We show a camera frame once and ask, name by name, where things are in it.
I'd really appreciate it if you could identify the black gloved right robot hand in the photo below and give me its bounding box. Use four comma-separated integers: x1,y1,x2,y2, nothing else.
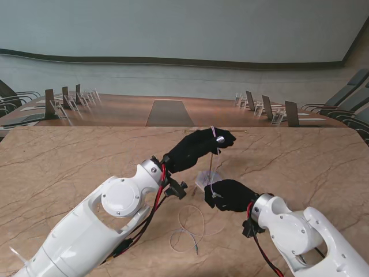
204,178,259,214

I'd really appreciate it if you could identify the brown wooden conference table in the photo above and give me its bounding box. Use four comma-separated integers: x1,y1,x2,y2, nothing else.
0,92,348,129

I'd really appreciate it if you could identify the grey desk pad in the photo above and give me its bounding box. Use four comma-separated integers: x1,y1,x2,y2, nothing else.
0,113,46,128

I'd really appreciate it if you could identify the pink white wired earphone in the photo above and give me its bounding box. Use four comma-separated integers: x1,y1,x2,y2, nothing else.
169,125,226,255

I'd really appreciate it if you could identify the grey office chair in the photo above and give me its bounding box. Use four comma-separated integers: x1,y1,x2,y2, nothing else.
301,68,369,112
0,80,42,108
0,100,12,118
324,85,369,119
344,107,369,142

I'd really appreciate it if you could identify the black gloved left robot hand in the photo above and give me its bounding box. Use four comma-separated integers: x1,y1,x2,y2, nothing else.
163,129,237,174

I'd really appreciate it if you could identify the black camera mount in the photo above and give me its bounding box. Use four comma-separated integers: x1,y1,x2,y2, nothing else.
242,219,265,239

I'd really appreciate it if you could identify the red black arm cable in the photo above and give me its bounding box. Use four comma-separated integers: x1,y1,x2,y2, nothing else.
100,163,174,266
246,201,285,277

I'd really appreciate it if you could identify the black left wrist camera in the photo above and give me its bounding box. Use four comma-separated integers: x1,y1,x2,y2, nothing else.
163,175,189,200

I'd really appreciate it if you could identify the red black right arm cable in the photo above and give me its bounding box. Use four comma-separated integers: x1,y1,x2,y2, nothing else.
246,201,285,277

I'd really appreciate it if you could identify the red black left arm cable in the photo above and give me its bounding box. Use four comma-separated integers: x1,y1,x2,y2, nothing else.
100,163,174,266

